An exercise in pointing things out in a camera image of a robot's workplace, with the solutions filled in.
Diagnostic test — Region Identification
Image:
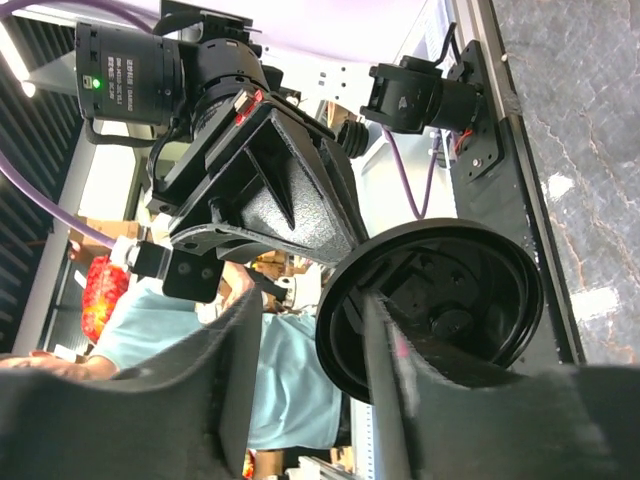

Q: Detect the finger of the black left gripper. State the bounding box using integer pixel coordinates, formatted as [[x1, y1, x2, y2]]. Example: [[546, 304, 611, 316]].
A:
[[170, 107, 368, 265]]

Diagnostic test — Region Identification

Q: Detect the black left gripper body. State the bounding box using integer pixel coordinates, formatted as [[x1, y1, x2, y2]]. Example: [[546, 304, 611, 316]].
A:
[[152, 89, 280, 250]]

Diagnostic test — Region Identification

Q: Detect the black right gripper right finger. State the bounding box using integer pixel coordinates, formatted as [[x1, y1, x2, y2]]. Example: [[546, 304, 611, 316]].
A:
[[364, 293, 639, 479]]

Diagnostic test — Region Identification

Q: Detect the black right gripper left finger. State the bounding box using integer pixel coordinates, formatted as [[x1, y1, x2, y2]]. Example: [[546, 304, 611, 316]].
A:
[[1, 289, 262, 479]]

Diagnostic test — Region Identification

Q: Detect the black plastic cup lid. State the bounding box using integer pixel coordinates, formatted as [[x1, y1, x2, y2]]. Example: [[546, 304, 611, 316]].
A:
[[315, 218, 544, 403]]

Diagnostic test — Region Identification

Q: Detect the person in teal shirt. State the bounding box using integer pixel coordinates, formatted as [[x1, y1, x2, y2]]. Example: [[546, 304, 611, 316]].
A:
[[1, 278, 351, 451]]

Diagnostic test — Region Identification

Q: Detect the red mesh bag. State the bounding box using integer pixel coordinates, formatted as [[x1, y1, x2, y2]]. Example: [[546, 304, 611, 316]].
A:
[[81, 256, 130, 344]]

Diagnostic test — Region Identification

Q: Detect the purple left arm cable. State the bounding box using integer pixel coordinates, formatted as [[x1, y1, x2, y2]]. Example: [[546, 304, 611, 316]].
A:
[[0, 0, 161, 251]]

